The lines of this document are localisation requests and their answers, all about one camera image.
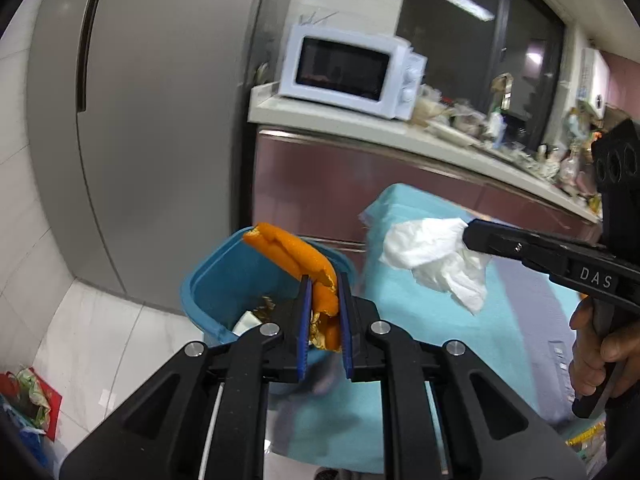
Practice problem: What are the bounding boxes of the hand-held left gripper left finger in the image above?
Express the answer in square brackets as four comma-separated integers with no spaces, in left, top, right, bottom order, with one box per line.
[59,275,313,480]

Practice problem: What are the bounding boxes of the blue plastic trash bin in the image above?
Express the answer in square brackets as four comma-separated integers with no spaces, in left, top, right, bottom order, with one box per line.
[180,227,359,396]

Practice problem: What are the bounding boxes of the white water heater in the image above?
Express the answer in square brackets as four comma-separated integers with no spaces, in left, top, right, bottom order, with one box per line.
[580,47,612,107]

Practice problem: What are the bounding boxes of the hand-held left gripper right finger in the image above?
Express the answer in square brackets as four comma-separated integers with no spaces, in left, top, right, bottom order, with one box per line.
[338,272,587,480]

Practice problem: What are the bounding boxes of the grey refrigerator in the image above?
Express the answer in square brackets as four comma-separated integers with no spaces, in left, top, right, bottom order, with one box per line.
[25,0,302,317]

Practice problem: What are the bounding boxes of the yellow printed packet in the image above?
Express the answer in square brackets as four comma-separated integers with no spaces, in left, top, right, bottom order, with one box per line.
[565,420,607,462]

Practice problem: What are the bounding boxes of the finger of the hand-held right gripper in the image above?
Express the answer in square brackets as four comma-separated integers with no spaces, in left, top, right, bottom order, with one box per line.
[462,218,603,277]

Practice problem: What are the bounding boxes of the dark kitchen window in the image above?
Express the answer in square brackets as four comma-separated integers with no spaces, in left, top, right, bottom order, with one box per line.
[395,0,576,127]

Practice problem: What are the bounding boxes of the purple base cabinets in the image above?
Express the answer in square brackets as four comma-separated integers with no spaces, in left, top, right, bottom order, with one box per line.
[252,127,604,261]

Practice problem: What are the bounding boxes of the person's right hand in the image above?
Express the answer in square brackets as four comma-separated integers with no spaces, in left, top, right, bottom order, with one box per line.
[569,296,640,402]

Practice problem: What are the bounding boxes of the red shopping bag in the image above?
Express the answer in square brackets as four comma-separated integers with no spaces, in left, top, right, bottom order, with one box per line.
[0,367,64,444]

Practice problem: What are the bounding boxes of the metal kitchen faucet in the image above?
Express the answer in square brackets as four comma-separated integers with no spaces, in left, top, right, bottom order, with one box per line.
[492,72,516,112]

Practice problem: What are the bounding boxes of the orange peel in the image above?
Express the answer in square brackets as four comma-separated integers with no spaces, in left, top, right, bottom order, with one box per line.
[242,222,344,353]

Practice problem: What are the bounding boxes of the white microwave oven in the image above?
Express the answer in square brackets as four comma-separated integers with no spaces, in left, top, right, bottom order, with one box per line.
[277,24,429,122]

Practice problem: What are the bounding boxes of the white tissue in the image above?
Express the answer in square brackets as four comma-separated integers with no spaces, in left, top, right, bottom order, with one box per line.
[379,217,494,316]

